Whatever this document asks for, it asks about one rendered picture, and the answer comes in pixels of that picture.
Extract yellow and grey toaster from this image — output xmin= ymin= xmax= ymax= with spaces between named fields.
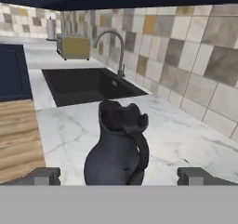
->
xmin=56 ymin=33 xmax=92 ymax=61

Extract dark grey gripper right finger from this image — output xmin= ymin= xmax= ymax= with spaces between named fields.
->
xmin=177 ymin=166 xmax=236 ymax=186

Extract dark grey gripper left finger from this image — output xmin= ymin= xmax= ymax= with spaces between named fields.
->
xmin=2 ymin=166 xmax=61 ymax=186

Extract grey curved tap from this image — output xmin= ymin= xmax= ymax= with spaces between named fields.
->
xmin=93 ymin=29 xmax=126 ymax=79

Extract white paper towel roll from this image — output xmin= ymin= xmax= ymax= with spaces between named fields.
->
xmin=46 ymin=16 xmax=58 ymax=42

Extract dark blue base cupboard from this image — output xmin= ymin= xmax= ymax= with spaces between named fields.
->
xmin=0 ymin=43 xmax=33 ymax=102

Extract black sink basin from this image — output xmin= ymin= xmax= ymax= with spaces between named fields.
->
xmin=41 ymin=67 xmax=149 ymax=108

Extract dark grey pitcher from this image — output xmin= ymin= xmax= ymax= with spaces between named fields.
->
xmin=83 ymin=99 xmax=151 ymax=186

